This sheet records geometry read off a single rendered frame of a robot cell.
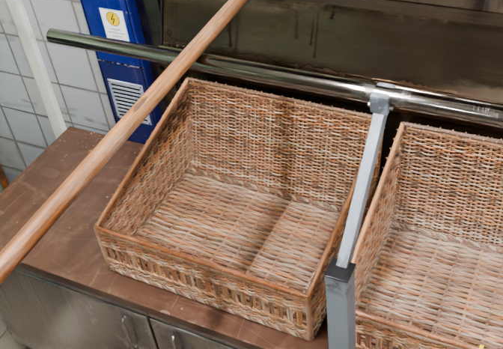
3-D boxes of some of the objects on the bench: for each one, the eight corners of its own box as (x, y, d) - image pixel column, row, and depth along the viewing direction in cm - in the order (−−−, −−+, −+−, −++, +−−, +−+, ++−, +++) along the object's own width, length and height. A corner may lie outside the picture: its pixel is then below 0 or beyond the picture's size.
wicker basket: (200, 152, 203) (186, 73, 186) (387, 199, 181) (389, 114, 163) (103, 271, 172) (73, 189, 154) (314, 347, 149) (307, 261, 131)
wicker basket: (395, 202, 180) (399, 117, 162) (638, 258, 158) (673, 167, 140) (329, 353, 148) (325, 267, 130) (623, 450, 126) (666, 363, 108)
